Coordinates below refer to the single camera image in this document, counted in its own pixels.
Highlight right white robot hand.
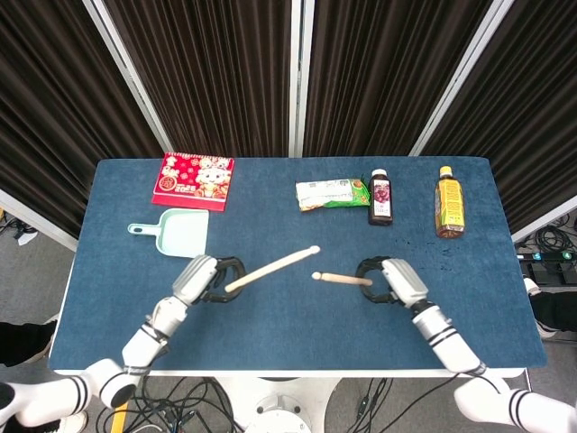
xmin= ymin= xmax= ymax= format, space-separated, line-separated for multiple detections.
xmin=355 ymin=256 xmax=430 ymax=309

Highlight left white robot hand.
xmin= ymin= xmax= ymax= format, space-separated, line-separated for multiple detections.
xmin=170 ymin=254 xmax=247 ymax=307

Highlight wooden drumstick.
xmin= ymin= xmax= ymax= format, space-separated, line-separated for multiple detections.
xmin=224 ymin=245 xmax=322 ymax=293
xmin=311 ymin=271 xmax=374 ymax=288

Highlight mint green dustpan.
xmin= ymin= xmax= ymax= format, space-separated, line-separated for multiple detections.
xmin=127 ymin=207 xmax=211 ymax=260

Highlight dark juice bottle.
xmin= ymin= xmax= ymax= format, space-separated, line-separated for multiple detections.
xmin=367 ymin=168 xmax=394 ymax=226

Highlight yellow label tea bottle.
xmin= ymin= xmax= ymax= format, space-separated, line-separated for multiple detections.
xmin=434 ymin=165 xmax=466 ymax=239

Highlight red desk calendar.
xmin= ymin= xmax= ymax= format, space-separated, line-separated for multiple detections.
xmin=151 ymin=152 xmax=235 ymax=212

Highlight blue felt table mat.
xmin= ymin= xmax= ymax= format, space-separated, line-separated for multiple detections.
xmin=47 ymin=156 xmax=549 ymax=373

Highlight green snack packet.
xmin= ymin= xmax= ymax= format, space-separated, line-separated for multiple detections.
xmin=295 ymin=178 xmax=371 ymax=212

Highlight black power strip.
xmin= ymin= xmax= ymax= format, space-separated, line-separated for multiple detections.
xmin=517 ymin=250 xmax=577 ymax=263

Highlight person leg black trousers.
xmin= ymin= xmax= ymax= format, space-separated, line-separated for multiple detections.
xmin=0 ymin=314 xmax=60 ymax=367
xmin=524 ymin=276 xmax=577 ymax=340

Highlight yellow floor tape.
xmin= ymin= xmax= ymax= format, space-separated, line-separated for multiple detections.
xmin=110 ymin=402 xmax=131 ymax=433

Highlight white sneaker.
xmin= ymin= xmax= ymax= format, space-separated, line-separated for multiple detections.
xmin=56 ymin=410 xmax=89 ymax=433

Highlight dark corrugated partition panel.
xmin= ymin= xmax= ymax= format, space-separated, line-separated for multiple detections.
xmin=0 ymin=0 xmax=164 ymax=239
xmin=303 ymin=0 xmax=496 ymax=158
xmin=423 ymin=0 xmax=577 ymax=234
xmin=102 ymin=0 xmax=295 ymax=158

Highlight black floor cable bundle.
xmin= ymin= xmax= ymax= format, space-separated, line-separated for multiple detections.
xmin=96 ymin=376 xmax=245 ymax=433

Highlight coiled black cables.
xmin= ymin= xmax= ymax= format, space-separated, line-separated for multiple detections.
xmin=535 ymin=220 xmax=577 ymax=253

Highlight white partition frame post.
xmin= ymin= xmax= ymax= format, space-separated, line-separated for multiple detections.
xmin=288 ymin=0 xmax=316 ymax=158
xmin=0 ymin=188 xmax=79 ymax=253
xmin=511 ymin=193 xmax=577 ymax=244
xmin=408 ymin=0 xmax=516 ymax=157
xmin=82 ymin=0 xmax=175 ymax=155

